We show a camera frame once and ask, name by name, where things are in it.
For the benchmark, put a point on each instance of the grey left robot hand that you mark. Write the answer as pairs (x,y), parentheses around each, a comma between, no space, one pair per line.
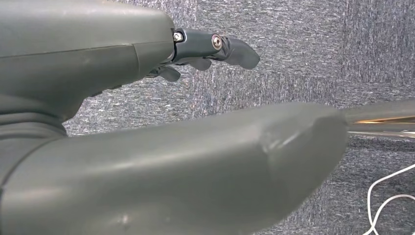
(81,48)

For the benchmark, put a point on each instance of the stainless steel workbench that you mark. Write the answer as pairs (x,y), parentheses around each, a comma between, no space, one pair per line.
(382,112)

